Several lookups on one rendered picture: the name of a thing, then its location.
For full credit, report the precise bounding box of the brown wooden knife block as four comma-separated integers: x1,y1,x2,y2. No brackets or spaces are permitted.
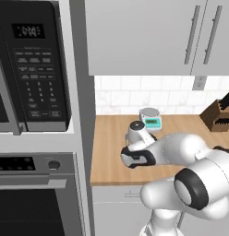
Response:
199,90,229,133

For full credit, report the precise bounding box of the grey microwave door handle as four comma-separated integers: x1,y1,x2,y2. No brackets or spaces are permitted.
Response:
0,50,24,136

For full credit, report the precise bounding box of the grey kitchen scale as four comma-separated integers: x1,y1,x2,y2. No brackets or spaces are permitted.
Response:
139,107,163,134

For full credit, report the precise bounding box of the grey oven door handle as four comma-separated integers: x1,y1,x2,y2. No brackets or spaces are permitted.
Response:
0,174,67,191

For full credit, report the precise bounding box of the dark round oven knob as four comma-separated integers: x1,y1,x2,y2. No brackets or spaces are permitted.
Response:
47,159,62,171

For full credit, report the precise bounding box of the grey tall appliance cabinet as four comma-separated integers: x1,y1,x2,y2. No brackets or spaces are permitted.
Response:
0,0,96,236

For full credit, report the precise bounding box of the grey wall socket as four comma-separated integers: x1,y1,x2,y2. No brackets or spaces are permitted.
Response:
192,76,208,91

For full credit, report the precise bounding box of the grey base cupboard door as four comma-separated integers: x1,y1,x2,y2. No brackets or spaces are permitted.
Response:
91,202,152,236

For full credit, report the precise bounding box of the black microwave oven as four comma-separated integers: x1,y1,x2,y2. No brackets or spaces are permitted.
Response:
0,0,73,133

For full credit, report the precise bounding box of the narrow grey wall cupboard door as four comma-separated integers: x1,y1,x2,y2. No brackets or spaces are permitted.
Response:
190,0,229,77

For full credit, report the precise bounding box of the steel built-in oven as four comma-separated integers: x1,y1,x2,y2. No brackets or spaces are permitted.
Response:
0,152,87,236

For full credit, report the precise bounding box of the grey drawer front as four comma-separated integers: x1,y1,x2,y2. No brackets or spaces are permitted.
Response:
91,184,146,204

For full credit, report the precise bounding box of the grey bar cupboard handle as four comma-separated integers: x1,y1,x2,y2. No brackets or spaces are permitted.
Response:
202,5,223,65
184,5,201,65

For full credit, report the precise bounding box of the grey drawer handle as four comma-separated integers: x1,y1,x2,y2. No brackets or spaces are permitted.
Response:
124,191,142,198

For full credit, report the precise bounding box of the wide grey wall cupboard door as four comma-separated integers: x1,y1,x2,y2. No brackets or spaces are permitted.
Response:
84,0,209,77

